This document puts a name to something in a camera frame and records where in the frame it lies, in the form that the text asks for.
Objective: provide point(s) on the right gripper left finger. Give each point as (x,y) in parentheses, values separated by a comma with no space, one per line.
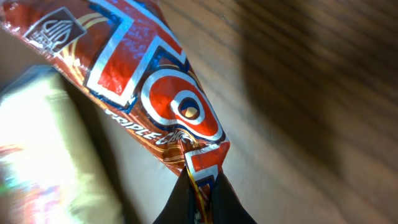
(180,207)

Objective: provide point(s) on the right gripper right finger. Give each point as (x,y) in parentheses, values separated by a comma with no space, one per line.
(226,206)

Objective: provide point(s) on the yellow chips bag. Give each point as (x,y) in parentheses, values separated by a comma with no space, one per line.
(50,171)

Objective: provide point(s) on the red Top chocolate bar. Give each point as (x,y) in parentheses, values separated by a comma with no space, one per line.
(123,56)

